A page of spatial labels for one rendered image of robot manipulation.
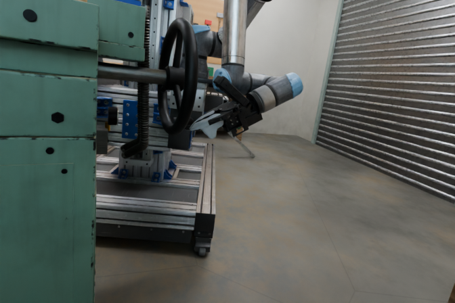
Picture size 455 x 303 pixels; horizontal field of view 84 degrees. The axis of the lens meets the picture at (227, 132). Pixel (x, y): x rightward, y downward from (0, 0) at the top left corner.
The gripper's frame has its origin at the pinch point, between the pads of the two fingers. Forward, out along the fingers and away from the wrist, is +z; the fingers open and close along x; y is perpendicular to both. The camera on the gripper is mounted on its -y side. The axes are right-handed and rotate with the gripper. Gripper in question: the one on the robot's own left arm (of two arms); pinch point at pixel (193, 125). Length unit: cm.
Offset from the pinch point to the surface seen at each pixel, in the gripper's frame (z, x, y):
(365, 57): -267, 179, 79
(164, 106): 4.2, 8.1, -6.1
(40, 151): 25.7, -23.5, -14.7
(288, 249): -24, 23, 93
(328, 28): -299, 268, 45
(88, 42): 12.6, -24.9, -25.8
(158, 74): 3.1, -1.8, -16.0
